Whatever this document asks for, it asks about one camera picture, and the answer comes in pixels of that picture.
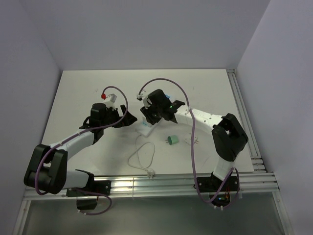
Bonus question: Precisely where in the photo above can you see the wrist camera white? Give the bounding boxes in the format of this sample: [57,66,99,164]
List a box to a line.
[136,90,152,109]
[101,94,117,109]

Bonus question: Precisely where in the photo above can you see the white plug with switch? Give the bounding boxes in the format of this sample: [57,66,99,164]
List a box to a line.
[184,133,199,145]

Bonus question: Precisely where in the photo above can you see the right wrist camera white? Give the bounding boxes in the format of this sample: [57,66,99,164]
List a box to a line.
[136,90,152,109]

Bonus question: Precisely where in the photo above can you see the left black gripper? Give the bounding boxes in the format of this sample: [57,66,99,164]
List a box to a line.
[101,105,137,129]

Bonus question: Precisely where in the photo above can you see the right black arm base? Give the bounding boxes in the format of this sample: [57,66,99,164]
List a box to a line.
[197,172,240,209]

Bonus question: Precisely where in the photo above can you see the white colourful power strip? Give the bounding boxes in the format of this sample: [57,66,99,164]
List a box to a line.
[138,94,180,137]

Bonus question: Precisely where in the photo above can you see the white power strip cord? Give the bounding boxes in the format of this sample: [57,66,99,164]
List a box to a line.
[128,134,157,177]

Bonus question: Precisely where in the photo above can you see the aluminium frame rail right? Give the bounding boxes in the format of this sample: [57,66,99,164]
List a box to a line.
[226,69,267,173]

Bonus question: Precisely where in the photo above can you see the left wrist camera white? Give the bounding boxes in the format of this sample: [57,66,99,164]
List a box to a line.
[101,94,117,109]

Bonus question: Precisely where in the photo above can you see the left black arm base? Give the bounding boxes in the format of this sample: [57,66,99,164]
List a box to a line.
[66,180,112,215]

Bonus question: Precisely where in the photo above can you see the aluminium frame rail front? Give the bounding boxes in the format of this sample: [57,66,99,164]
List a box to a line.
[23,172,280,200]

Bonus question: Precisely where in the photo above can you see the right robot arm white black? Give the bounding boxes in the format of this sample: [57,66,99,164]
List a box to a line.
[137,89,248,191]

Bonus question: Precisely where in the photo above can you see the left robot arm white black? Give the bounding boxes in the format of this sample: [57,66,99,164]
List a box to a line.
[23,103,137,195]

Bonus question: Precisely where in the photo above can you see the aluminium frame rail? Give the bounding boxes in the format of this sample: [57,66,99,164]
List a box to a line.
[23,172,280,200]
[226,69,267,173]

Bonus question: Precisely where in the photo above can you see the green plug adapter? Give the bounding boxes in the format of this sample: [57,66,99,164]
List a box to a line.
[166,135,179,145]

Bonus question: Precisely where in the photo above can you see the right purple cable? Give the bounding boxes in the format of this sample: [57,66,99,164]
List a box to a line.
[139,78,240,209]

